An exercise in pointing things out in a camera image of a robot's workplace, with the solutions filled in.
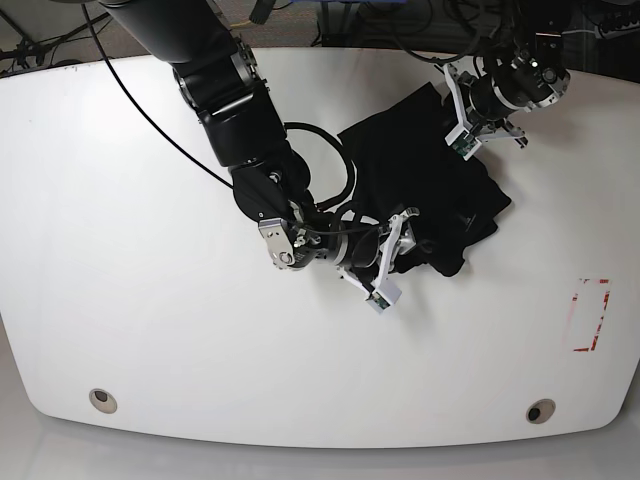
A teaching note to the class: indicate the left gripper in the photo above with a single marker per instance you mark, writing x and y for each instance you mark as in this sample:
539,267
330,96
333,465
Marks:
531,77

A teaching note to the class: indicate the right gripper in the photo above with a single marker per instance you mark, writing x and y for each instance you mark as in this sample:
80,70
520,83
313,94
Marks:
364,254

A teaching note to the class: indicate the black T-shirt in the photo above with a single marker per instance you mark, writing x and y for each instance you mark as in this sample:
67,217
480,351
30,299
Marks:
402,160

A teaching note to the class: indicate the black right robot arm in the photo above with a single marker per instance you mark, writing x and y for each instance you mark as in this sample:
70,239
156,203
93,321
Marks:
218,78

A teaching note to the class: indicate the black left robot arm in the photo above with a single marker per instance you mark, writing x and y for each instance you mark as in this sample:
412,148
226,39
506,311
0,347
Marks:
519,18

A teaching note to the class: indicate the right table grommet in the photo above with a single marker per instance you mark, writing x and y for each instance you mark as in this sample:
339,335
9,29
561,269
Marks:
540,411

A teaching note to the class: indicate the table grommet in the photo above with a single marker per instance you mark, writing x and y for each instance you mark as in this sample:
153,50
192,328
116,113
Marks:
540,411
103,401

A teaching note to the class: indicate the red tape marking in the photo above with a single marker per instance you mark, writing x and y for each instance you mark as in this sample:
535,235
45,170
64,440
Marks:
588,308

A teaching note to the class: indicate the left table grommet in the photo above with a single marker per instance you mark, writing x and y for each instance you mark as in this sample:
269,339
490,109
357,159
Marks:
103,401

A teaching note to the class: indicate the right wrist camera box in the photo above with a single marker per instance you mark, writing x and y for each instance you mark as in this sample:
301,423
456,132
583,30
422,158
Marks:
384,297

